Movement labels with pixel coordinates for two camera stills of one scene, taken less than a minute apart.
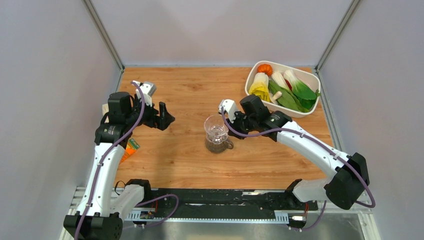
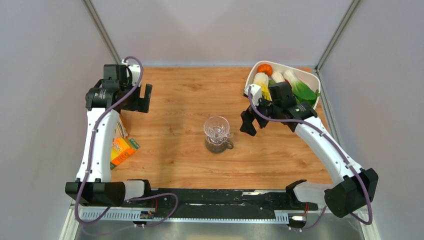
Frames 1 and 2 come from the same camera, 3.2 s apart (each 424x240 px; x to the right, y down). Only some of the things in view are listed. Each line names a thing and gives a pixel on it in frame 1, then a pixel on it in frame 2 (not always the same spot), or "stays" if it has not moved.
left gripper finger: [162, 123] -> [144, 103]
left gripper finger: [163, 110] -> [148, 93]
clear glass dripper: [216, 128] stays
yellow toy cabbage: [260, 86] stays
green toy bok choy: [306, 93] stays
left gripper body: [148, 117] -> [132, 102]
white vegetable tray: [306, 77] stays
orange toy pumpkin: [265, 68] stays
